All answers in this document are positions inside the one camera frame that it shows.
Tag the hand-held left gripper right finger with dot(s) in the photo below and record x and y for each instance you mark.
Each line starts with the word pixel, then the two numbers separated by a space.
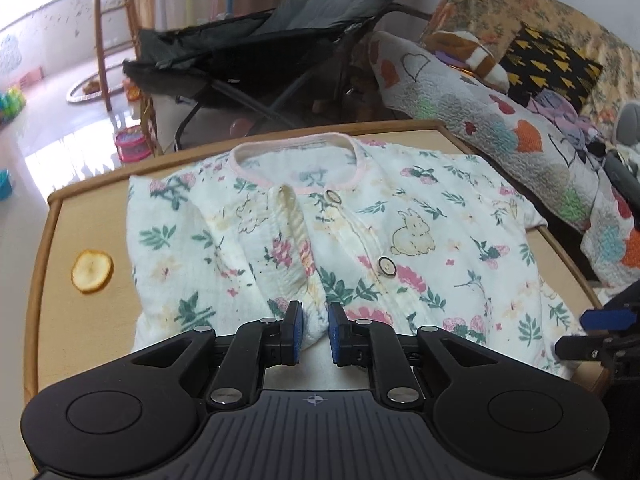
pixel 336 332

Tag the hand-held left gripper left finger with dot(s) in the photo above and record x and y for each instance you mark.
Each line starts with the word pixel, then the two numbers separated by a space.
pixel 292 332

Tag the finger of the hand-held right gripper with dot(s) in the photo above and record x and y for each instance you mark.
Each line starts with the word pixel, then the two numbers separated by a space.
pixel 590 347
pixel 607 319

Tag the floral white baby garment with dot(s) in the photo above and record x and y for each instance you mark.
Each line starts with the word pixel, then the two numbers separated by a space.
pixel 400 210

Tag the pile of purple clothes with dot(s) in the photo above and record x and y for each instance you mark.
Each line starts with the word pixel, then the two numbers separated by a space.
pixel 565 120

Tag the dark grey cloth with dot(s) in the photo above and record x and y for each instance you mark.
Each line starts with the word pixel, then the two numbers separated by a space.
pixel 620 170

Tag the grey fabric item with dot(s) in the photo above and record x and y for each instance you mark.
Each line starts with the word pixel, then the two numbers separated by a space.
pixel 627 125

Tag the yellow fruit slice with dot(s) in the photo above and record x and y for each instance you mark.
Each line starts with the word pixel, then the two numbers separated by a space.
pixel 91 271

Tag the pink ball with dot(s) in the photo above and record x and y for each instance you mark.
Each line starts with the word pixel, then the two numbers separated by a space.
pixel 240 127

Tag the pink toy drum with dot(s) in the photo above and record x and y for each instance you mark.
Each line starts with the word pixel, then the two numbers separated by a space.
pixel 131 146

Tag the heart patterned quilt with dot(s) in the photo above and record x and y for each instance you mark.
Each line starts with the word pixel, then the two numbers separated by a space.
pixel 475 110

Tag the black cushion gold trees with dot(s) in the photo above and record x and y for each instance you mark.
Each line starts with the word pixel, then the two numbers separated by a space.
pixel 550 67

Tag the orange toy cup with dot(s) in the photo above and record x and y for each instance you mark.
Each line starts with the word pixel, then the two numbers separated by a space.
pixel 131 91

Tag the brown white plush toy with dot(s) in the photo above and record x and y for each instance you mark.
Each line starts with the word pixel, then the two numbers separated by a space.
pixel 465 52

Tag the small brown toy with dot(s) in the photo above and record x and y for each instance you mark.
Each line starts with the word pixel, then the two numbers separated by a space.
pixel 92 87

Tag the grey folding recliner chair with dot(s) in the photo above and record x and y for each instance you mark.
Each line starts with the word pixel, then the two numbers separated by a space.
pixel 310 15

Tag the floral covered sofa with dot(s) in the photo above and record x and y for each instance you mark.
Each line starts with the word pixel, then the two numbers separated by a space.
pixel 500 0

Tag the green toy bowling pins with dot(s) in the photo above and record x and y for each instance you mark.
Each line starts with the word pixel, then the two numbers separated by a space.
pixel 10 102

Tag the wooden bar stool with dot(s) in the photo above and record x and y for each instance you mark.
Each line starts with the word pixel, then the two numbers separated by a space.
pixel 102 20

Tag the pink low box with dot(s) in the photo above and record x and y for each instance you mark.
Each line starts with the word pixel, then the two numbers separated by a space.
pixel 30 77

